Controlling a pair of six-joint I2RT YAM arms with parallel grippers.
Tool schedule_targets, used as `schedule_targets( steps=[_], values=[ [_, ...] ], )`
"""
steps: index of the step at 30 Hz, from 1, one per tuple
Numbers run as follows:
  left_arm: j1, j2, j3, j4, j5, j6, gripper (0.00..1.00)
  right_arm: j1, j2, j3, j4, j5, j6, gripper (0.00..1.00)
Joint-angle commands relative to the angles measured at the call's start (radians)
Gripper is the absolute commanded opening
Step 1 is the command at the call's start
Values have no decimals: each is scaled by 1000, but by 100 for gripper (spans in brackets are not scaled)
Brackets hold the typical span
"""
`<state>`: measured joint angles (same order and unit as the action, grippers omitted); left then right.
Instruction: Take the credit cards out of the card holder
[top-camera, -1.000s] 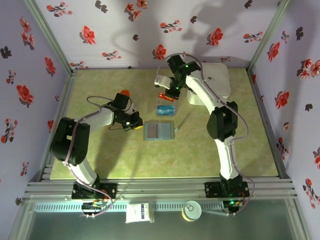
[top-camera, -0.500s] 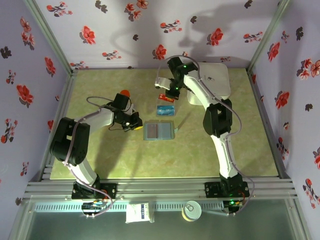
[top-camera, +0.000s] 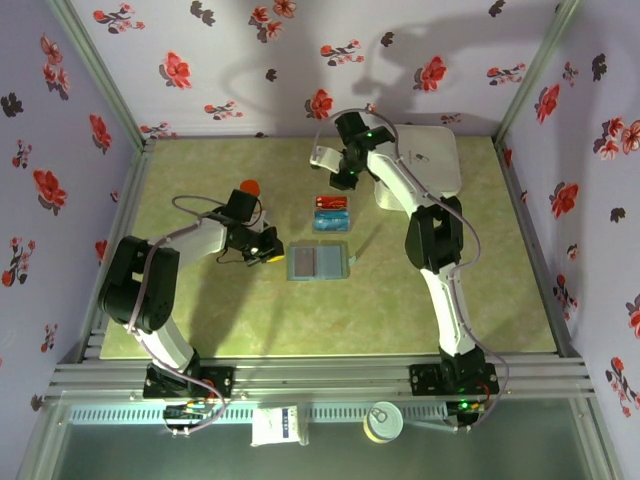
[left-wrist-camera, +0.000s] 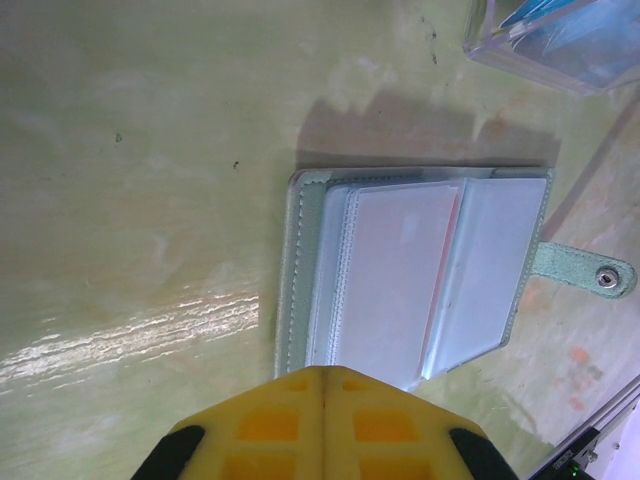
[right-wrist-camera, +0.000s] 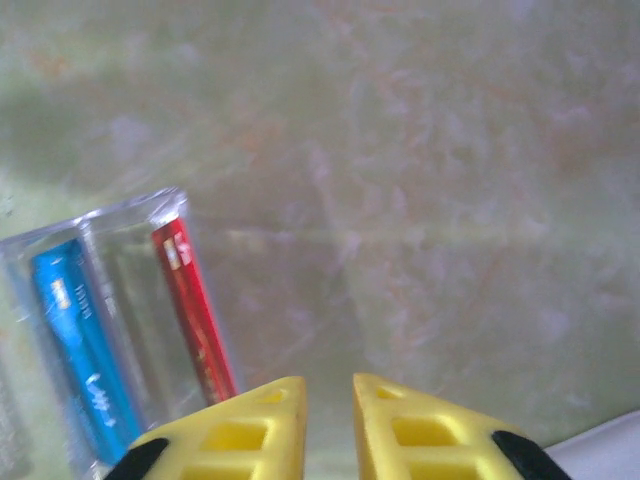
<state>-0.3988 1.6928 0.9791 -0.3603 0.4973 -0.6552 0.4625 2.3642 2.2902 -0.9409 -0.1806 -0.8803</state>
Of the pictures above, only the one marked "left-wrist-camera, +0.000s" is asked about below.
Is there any blue credit card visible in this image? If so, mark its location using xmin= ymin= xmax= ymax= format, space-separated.
xmin=519 ymin=9 xmax=640 ymax=89
xmin=499 ymin=0 xmax=589 ymax=31

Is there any red credit card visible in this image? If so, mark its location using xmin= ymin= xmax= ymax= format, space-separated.
xmin=344 ymin=182 xmax=464 ymax=389

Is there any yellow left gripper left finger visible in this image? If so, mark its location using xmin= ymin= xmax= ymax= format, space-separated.
xmin=130 ymin=365 xmax=327 ymax=480

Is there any clear plastic tray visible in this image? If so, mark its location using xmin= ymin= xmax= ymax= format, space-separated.
xmin=273 ymin=167 xmax=637 ymax=391

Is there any clear acrylic card box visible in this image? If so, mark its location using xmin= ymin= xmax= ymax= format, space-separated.
xmin=462 ymin=0 xmax=640 ymax=97

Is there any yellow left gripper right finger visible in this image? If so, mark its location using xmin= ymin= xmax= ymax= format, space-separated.
xmin=324 ymin=365 xmax=522 ymax=480

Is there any aluminium frame rail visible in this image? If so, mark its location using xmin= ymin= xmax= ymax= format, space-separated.
xmin=524 ymin=372 xmax=640 ymax=480

